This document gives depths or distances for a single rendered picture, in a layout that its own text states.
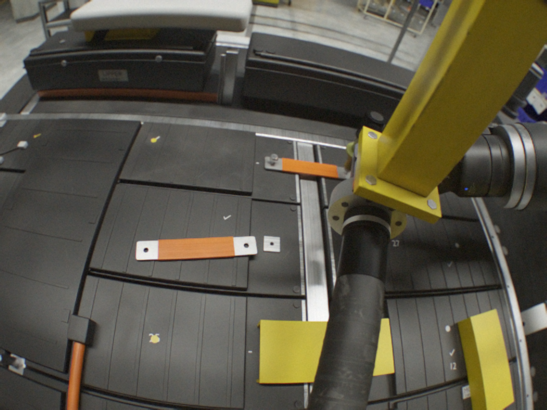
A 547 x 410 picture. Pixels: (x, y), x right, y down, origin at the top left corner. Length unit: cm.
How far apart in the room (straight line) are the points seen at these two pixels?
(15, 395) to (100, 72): 56
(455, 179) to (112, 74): 60
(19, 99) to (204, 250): 89
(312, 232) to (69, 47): 59
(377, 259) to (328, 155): 30
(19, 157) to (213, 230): 40
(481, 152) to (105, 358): 47
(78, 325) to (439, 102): 38
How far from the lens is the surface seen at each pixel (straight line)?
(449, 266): 50
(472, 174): 33
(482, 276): 56
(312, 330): 33
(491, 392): 48
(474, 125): 21
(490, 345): 48
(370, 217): 27
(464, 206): 62
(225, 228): 37
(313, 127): 57
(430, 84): 20
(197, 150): 46
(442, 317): 45
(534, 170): 34
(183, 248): 35
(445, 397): 45
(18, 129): 66
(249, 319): 34
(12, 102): 109
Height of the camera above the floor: 133
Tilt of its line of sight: 54 degrees down
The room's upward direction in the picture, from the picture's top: 18 degrees clockwise
